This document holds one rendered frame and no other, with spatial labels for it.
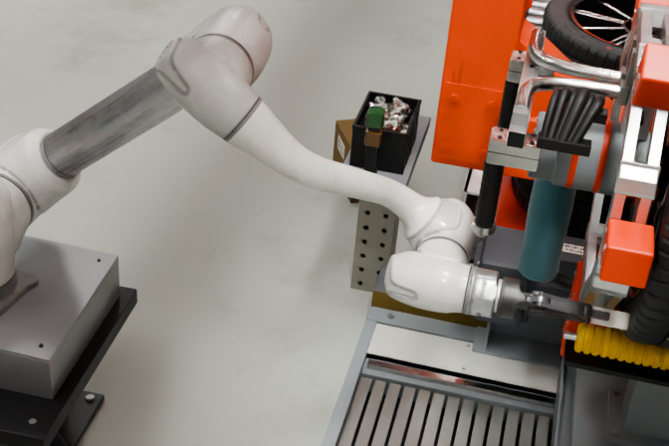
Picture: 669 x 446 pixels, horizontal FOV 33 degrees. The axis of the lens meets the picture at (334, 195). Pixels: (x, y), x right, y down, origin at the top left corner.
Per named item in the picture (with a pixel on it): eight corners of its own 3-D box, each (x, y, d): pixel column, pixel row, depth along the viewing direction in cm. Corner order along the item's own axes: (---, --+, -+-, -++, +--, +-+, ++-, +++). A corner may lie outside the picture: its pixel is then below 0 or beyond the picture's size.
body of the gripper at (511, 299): (493, 319, 209) (543, 329, 208) (495, 312, 201) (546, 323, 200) (501, 280, 211) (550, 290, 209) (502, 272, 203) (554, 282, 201)
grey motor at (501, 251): (628, 406, 266) (662, 289, 247) (455, 368, 273) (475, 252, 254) (629, 358, 281) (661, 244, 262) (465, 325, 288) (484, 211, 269)
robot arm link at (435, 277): (467, 284, 200) (476, 242, 210) (382, 267, 202) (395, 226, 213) (459, 329, 206) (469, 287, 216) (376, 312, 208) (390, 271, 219)
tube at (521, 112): (624, 145, 187) (638, 89, 182) (510, 124, 191) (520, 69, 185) (626, 100, 202) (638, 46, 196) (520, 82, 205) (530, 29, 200)
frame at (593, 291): (609, 365, 201) (681, 97, 172) (572, 357, 202) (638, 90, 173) (617, 209, 246) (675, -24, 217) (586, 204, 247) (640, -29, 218)
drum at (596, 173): (636, 214, 207) (653, 148, 199) (522, 193, 210) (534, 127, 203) (637, 177, 218) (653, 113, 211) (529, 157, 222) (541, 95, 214)
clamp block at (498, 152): (537, 172, 193) (542, 146, 190) (485, 163, 195) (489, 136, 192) (539, 158, 197) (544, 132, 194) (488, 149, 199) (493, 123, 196)
